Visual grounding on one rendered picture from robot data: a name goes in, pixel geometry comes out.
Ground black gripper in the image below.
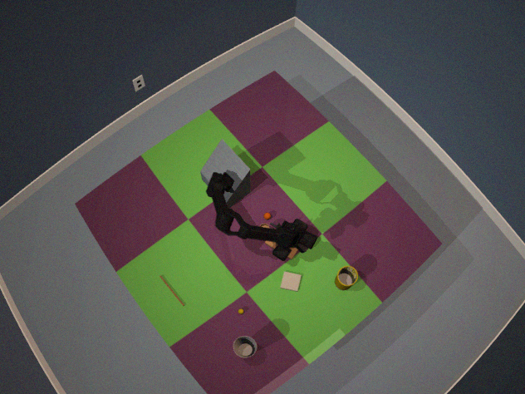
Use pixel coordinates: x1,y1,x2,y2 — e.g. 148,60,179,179
272,219,307,261

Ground yellow cup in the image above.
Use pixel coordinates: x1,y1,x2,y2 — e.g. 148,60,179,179
335,266,358,290

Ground dark grey cup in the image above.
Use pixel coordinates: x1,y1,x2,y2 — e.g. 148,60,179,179
233,336,257,358

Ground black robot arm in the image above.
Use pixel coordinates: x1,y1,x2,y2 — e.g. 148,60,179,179
206,172,318,253

